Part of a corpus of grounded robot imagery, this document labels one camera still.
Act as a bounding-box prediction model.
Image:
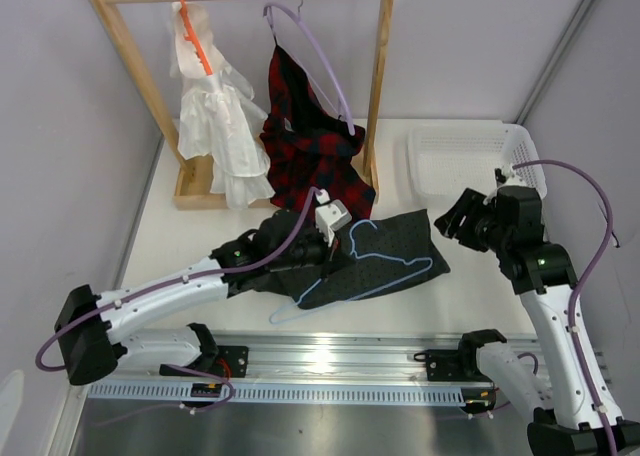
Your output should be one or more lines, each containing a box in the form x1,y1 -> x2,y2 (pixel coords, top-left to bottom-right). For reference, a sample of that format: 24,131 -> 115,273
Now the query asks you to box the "red black plaid garment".
260,46 -> 376,220

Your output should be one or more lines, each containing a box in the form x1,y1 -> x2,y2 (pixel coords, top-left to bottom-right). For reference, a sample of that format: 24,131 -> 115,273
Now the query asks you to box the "purple plastic hanger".
262,0 -> 356,136

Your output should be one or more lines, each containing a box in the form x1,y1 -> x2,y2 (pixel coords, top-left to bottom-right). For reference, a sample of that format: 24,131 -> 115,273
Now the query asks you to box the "white perforated plastic basket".
406,120 -> 539,199

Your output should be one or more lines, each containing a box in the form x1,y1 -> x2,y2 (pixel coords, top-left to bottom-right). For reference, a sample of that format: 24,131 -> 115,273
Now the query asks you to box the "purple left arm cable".
35,185 -> 326,420

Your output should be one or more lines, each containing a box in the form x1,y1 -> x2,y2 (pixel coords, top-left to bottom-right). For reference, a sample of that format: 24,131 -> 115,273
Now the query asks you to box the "white ruffled dress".
171,2 -> 275,210

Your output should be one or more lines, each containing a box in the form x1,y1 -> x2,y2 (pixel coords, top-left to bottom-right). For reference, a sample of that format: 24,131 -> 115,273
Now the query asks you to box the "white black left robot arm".
54,205 -> 351,386

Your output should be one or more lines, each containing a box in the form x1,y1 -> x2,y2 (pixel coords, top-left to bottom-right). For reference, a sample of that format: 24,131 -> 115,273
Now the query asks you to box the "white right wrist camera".
494,164 -> 526,193

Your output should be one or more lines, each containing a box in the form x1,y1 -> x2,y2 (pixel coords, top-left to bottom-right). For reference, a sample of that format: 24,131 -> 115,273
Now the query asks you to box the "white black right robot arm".
434,185 -> 639,455

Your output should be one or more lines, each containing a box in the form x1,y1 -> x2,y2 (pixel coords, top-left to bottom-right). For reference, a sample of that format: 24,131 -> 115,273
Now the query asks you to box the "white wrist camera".
314,189 -> 352,247
494,164 -> 526,193

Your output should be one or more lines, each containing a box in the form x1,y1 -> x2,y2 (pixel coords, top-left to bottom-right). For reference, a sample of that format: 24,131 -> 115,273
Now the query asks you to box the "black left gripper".
268,222 -> 356,282

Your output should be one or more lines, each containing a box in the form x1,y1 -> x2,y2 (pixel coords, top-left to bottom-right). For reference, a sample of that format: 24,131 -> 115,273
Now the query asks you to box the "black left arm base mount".
159,345 -> 249,379

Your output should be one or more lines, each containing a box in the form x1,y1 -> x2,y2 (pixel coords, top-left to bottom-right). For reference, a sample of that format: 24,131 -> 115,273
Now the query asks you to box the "white slotted cable duct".
88,379 -> 465,407

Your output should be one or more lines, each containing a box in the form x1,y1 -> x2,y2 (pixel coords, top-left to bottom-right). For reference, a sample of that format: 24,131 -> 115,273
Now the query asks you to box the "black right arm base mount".
413,349 -> 490,383

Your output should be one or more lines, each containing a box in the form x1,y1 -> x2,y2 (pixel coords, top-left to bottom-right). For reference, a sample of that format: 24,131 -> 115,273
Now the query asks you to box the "light blue wire hanger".
268,219 -> 435,326

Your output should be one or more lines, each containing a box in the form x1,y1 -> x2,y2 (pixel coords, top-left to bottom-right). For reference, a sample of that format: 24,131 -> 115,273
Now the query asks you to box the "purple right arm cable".
434,159 -> 621,456

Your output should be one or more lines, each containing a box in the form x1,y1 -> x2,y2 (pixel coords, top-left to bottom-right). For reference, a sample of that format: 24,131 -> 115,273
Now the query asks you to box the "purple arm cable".
35,185 -> 326,420
434,159 -> 621,456

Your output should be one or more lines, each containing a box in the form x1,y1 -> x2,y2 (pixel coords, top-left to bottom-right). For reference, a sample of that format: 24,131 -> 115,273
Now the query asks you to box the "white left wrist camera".
314,189 -> 352,247

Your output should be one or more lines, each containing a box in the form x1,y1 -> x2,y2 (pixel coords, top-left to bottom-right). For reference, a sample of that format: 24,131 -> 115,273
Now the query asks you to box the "wooden clothes rack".
89,0 -> 394,210

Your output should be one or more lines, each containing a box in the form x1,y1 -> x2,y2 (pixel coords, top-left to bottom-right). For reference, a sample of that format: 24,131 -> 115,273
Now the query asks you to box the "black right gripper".
434,188 -> 511,255

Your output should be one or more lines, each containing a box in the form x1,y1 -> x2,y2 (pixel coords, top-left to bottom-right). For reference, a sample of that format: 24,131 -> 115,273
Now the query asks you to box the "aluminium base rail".
67,253 -> 614,390

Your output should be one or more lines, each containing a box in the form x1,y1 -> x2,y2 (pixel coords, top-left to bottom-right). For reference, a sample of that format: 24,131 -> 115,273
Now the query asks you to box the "orange plastic hanger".
179,0 -> 213,76

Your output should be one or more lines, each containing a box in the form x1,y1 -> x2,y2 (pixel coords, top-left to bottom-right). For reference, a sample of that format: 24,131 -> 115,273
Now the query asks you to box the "dark grey dotted skirt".
259,208 -> 452,311

